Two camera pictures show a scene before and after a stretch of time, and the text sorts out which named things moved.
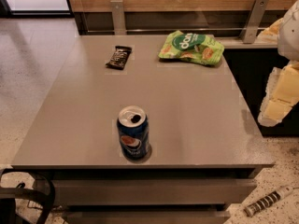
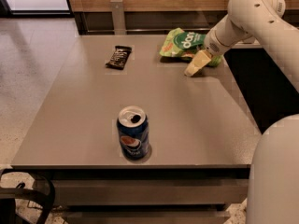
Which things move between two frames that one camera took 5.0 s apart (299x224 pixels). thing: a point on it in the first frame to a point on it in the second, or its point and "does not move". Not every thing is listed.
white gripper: (290, 36) to (216, 42)
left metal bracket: (119, 18) does not move
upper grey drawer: (153, 191) does not move
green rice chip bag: (193, 48) does not move
